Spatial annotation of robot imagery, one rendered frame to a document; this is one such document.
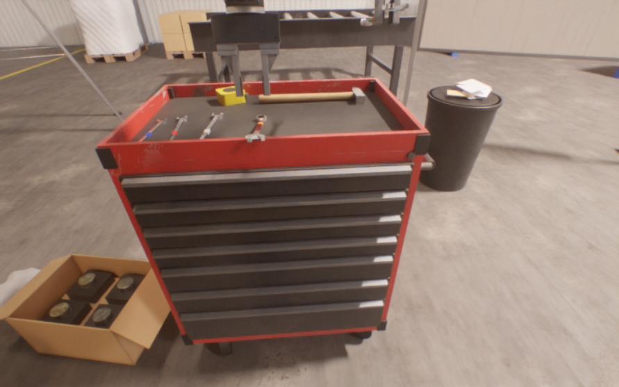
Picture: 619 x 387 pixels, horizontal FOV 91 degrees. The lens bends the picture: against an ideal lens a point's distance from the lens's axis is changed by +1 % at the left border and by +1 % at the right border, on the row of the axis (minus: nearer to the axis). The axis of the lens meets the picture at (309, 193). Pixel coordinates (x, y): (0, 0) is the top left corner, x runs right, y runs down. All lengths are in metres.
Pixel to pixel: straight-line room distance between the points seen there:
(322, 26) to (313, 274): 3.08
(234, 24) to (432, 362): 1.31
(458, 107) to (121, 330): 1.94
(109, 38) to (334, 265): 6.73
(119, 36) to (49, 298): 5.98
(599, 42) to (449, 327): 2.28
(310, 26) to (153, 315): 3.09
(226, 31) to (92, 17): 6.60
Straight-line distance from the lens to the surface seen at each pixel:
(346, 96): 1.03
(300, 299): 1.03
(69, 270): 1.75
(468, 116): 2.06
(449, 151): 2.16
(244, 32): 0.68
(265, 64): 0.69
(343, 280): 0.98
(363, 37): 3.81
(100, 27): 7.25
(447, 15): 2.88
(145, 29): 8.94
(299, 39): 3.68
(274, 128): 0.84
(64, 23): 10.08
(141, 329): 1.37
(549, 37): 2.99
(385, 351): 1.41
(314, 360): 1.37
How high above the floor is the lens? 1.23
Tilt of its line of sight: 35 degrees down
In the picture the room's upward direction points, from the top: 1 degrees counter-clockwise
